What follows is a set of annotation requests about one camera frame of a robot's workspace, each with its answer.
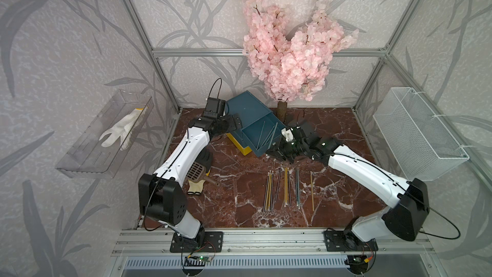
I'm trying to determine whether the teal yellow drawer box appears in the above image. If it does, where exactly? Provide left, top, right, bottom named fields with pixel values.
left=227, top=91, right=274, bottom=147

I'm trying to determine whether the teal top drawer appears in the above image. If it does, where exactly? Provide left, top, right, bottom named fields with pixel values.
left=239, top=113, right=285, bottom=157

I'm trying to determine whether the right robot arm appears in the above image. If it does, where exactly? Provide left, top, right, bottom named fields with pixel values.
left=267, top=122, right=430, bottom=248

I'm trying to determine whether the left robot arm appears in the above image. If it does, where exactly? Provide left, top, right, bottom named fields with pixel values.
left=138, top=114, right=242, bottom=241

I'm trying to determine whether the brown slotted spatula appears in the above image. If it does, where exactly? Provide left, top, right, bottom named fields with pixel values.
left=187, top=162, right=220, bottom=186

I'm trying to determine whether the dark grey pencil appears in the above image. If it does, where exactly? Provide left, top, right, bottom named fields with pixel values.
left=272, top=168, right=281, bottom=207

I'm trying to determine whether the pink blossom artificial tree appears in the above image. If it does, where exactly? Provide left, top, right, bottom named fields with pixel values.
left=243, top=0, right=359, bottom=121

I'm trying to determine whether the white glove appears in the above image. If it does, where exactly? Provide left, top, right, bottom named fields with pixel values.
left=99, top=108, right=144, bottom=151

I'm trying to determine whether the right circuit board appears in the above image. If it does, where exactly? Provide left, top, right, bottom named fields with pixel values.
left=345, top=255, right=374, bottom=266

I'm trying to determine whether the circuit board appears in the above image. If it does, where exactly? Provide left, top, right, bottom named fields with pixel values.
left=345, top=255, right=374, bottom=266
left=183, top=255, right=215, bottom=267

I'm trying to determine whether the left circuit board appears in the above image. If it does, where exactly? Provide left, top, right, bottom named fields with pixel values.
left=183, top=255, right=215, bottom=267

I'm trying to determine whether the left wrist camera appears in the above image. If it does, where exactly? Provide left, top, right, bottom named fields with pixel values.
left=203, top=97, right=226, bottom=119

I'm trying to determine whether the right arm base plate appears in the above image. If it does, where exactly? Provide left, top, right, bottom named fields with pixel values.
left=323, top=228, right=379, bottom=253

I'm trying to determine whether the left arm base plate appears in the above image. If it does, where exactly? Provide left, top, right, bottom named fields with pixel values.
left=170, top=231, right=224, bottom=253

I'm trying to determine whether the white wire mesh basket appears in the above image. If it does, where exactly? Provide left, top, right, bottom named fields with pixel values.
left=373, top=87, right=470, bottom=182

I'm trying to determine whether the clear acrylic wall tray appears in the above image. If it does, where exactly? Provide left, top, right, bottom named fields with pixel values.
left=55, top=90, right=154, bottom=179

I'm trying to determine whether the aluminium front rail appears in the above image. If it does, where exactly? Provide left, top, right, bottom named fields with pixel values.
left=111, top=228, right=435, bottom=256

